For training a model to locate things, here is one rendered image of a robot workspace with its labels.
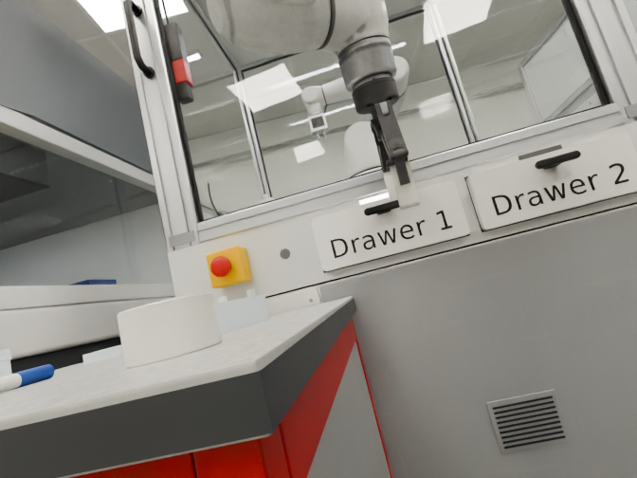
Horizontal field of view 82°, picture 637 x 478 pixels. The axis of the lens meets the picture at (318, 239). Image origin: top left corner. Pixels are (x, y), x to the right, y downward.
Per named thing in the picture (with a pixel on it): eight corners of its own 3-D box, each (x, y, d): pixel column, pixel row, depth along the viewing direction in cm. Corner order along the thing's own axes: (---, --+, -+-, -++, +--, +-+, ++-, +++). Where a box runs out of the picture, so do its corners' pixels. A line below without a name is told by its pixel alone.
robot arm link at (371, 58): (388, 53, 66) (396, 85, 66) (338, 69, 67) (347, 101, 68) (392, 29, 57) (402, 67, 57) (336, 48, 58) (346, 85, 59)
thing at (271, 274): (700, 185, 66) (670, 111, 68) (179, 318, 78) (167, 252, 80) (511, 240, 159) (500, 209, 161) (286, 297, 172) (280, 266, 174)
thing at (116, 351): (116, 357, 59) (114, 346, 59) (83, 364, 63) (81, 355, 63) (178, 340, 70) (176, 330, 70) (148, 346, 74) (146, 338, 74)
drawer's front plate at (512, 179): (650, 187, 65) (627, 130, 67) (484, 229, 69) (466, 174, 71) (644, 190, 67) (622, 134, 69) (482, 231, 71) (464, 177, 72)
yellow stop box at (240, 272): (244, 280, 72) (236, 244, 73) (209, 289, 73) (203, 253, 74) (253, 280, 77) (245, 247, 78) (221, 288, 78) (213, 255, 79)
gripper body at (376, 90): (396, 68, 58) (411, 126, 58) (391, 85, 66) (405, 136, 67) (350, 82, 59) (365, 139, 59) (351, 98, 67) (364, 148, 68)
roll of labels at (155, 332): (193, 354, 25) (182, 294, 25) (102, 376, 26) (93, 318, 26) (235, 337, 31) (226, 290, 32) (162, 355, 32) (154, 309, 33)
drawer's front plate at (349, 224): (471, 233, 69) (454, 178, 71) (322, 271, 73) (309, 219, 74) (468, 234, 71) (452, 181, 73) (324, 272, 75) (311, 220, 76)
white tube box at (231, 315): (214, 336, 44) (208, 304, 44) (163, 347, 47) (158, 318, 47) (270, 319, 55) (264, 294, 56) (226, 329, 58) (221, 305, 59)
